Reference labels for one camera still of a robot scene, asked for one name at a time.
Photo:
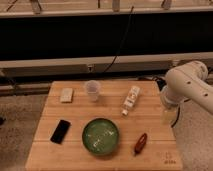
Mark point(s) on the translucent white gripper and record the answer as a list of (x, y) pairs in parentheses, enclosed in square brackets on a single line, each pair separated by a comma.
[(169, 115)]

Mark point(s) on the white plastic bottle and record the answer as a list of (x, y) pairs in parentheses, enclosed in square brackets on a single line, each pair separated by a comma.
[(130, 100)]

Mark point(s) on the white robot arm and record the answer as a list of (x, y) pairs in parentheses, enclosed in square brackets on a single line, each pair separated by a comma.
[(185, 81)]

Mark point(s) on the green ceramic bowl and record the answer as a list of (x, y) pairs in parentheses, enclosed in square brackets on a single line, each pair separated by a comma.
[(100, 136)]

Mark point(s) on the red brown oblong object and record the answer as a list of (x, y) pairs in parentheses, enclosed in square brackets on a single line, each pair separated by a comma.
[(140, 144)]

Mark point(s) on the wooden table board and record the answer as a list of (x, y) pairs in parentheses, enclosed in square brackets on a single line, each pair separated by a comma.
[(159, 154)]

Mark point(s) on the clear plastic cup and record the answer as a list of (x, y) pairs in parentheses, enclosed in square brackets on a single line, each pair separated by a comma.
[(92, 89)]

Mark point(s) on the black smartphone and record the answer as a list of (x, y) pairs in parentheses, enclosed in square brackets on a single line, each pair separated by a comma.
[(60, 131)]

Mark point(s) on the white horizontal rail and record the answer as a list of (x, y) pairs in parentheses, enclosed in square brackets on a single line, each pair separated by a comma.
[(83, 65)]

